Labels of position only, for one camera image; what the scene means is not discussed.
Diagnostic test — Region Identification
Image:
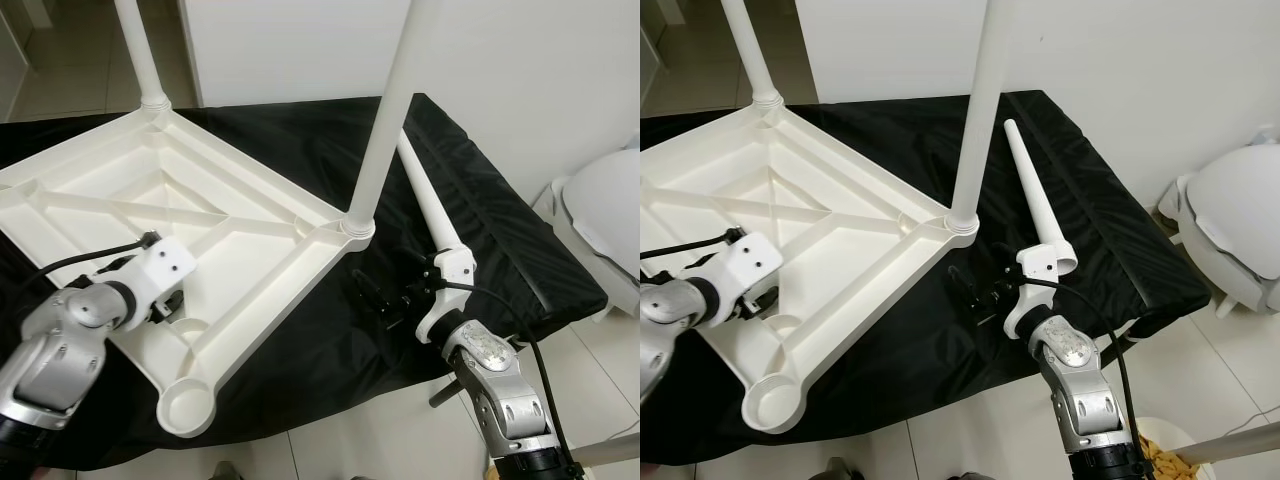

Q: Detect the white plastic table top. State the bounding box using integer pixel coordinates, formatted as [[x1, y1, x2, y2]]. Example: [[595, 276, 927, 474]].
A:
[[0, 100, 376, 439], [640, 98, 981, 436]]

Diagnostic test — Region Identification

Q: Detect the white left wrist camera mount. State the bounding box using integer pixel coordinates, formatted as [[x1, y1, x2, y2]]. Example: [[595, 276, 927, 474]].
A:
[[705, 232, 784, 326], [120, 238, 198, 326]]

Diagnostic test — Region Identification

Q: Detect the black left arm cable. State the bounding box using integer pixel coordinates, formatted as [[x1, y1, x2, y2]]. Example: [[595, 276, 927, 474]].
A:
[[20, 232, 161, 286], [640, 230, 746, 261]]

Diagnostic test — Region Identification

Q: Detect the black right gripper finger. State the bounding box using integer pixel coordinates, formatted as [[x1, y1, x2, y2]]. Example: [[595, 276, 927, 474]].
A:
[[948, 266, 976, 313], [352, 268, 386, 316]]

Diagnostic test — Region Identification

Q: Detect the white plastic chair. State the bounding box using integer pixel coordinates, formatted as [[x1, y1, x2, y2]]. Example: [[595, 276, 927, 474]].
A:
[[1160, 125, 1280, 319], [535, 150, 641, 321]]

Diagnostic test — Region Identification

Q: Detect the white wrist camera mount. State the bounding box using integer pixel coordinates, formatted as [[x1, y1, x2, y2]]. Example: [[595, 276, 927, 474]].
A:
[[415, 248, 479, 344], [705, 232, 784, 326], [120, 238, 198, 326], [1003, 243, 1063, 339]]

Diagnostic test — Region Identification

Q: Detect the grey metal pole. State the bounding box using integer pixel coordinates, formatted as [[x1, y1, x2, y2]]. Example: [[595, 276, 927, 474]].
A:
[[1180, 420, 1280, 466], [575, 435, 641, 469]]

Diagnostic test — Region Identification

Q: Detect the white round bowl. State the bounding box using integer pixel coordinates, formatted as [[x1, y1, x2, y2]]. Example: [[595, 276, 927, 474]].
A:
[[1135, 418, 1216, 480]]

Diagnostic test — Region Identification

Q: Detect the black table cloth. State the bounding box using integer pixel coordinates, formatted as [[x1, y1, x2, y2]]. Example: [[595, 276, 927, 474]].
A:
[[0, 93, 609, 471], [640, 90, 1213, 466]]

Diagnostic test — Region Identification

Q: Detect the white plastic table leg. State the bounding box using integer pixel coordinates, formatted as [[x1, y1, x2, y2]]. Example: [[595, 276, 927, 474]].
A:
[[113, 0, 173, 109], [343, 0, 441, 239], [945, 0, 1021, 236], [720, 0, 786, 106], [397, 128, 479, 286], [1003, 118, 1079, 279]]

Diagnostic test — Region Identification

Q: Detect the yellow cloth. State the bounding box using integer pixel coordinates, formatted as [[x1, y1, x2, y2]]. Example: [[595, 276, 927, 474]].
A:
[[1140, 445, 1196, 480]]

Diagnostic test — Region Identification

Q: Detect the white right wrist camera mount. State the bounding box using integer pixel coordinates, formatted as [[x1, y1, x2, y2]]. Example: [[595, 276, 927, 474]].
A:
[[415, 248, 479, 344], [1003, 243, 1063, 339]]

